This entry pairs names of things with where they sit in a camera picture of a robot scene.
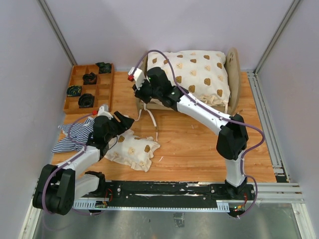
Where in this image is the black rolled sock bottom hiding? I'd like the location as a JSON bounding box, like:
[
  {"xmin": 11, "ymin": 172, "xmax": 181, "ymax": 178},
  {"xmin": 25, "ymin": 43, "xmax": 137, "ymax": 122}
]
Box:
[{"xmin": 78, "ymin": 93, "xmax": 95, "ymax": 109}]

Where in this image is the left aluminium corner post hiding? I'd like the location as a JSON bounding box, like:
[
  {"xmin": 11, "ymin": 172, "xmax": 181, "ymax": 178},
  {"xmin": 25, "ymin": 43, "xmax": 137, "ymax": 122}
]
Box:
[{"xmin": 37, "ymin": 0, "xmax": 77, "ymax": 66}]

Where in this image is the wooden pet bed frame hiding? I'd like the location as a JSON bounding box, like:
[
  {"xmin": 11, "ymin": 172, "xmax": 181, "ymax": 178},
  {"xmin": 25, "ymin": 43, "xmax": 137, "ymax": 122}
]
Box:
[{"xmin": 134, "ymin": 47, "xmax": 241, "ymax": 115}]

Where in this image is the right aluminium corner post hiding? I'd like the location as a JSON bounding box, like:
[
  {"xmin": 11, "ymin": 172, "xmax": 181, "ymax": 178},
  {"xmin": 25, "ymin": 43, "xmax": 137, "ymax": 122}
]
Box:
[{"xmin": 253, "ymin": 0, "xmax": 303, "ymax": 75}]

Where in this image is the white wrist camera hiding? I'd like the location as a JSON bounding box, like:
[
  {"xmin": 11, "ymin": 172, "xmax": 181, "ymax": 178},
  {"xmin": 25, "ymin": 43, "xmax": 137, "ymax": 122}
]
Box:
[
  {"xmin": 128, "ymin": 67, "xmax": 145, "ymax": 90},
  {"xmin": 97, "ymin": 104, "xmax": 113, "ymax": 119}
]

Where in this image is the black rolled sock middle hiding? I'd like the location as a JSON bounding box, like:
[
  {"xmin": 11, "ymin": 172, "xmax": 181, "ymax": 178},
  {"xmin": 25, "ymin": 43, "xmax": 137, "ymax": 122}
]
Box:
[{"xmin": 82, "ymin": 72, "xmax": 97, "ymax": 85}]

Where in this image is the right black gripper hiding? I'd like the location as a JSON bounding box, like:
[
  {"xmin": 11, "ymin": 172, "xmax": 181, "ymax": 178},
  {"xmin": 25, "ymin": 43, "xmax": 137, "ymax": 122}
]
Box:
[{"xmin": 133, "ymin": 77, "xmax": 162, "ymax": 105}]

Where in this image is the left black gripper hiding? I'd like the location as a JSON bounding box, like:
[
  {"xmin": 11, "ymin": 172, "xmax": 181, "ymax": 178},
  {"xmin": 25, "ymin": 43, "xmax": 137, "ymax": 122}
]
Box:
[{"xmin": 105, "ymin": 111, "xmax": 134, "ymax": 142}]

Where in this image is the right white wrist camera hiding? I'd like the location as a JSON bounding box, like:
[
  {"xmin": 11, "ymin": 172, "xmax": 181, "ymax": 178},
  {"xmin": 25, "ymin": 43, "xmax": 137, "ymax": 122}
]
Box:
[{"xmin": 128, "ymin": 67, "xmax": 145, "ymax": 90}]

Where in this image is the blue striped cloth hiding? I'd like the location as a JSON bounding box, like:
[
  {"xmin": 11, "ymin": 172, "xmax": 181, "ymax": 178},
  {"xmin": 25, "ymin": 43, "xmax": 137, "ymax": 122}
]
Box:
[{"xmin": 52, "ymin": 117, "xmax": 94, "ymax": 153}]

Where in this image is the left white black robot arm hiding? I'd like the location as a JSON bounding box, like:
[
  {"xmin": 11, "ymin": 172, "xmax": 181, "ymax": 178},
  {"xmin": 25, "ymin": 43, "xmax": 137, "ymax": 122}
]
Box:
[{"xmin": 32, "ymin": 109, "xmax": 135, "ymax": 215}]

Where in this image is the large bear print cushion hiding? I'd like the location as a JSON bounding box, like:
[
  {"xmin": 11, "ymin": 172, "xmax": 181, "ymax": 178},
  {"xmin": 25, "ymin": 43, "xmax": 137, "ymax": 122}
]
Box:
[{"xmin": 147, "ymin": 50, "xmax": 231, "ymax": 113}]

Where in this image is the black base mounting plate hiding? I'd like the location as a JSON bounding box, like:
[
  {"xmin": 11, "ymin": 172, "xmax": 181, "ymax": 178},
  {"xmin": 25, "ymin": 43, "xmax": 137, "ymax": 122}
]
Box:
[{"xmin": 101, "ymin": 181, "xmax": 255, "ymax": 209}]

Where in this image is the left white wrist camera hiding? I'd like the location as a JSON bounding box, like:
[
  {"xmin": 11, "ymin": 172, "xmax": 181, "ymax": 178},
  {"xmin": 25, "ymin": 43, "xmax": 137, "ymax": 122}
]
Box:
[{"xmin": 97, "ymin": 104, "xmax": 113, "ymax": 119}]

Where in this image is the small bear print pillow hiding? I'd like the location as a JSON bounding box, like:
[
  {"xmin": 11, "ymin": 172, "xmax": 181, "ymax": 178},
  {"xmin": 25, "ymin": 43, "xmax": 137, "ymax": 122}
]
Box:
[{"xmin": 104, "ymin": 129, "xmax": 160, "ymax": 172}]

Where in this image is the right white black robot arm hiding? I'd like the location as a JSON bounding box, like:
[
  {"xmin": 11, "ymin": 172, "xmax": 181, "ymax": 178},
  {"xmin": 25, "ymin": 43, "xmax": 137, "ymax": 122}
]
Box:
[{"xmin": 129, "ymin": 67, "xmax": 248, "ymax": 199}]

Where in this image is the black green rolled sock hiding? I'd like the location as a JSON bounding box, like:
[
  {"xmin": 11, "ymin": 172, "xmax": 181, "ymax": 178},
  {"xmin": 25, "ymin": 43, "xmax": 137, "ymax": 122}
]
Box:
[{"xmin": 66, "ymin": 85, "xmax": 82, "ymax": 97}]

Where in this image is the aluminium corner post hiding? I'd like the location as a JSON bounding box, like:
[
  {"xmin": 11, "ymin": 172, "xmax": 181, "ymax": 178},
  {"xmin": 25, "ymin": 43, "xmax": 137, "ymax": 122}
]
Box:
[
  {"xmin": 253, "ymin": 0, "xmax": 303, "ymax": 75},
  {"xmin": 37, "ymin": 0, "xmax": 77, "ymax": 66}
]

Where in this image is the aluminium rail frame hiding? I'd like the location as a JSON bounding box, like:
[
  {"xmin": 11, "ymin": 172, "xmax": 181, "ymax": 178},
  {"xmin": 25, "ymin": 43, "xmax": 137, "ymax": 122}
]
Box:
[{"xmin": 18, "ymin": 71, "xmax": 315, "ymax": 239}]

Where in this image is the black rolled sock top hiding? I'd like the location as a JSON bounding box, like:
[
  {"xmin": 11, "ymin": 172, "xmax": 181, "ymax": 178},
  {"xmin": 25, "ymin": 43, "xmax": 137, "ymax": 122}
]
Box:
[{"xmin": 96, "ymin": 62, "xmax": 112, "ymax": 74}]

